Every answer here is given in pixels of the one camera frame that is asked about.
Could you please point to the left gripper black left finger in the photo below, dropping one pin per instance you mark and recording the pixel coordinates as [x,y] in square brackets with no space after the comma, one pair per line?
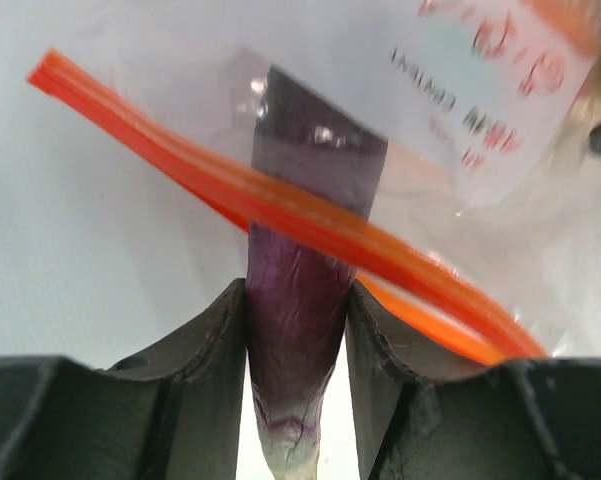
[169,411]

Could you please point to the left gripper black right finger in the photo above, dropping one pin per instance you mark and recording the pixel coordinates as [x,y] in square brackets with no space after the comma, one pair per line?
[423,412]

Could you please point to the purple fake eggplant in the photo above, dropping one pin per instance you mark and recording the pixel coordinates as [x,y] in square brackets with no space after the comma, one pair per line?
[296,297]

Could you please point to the clear zip top bag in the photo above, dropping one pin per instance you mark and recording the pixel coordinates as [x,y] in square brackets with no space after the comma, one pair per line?
[441,147]

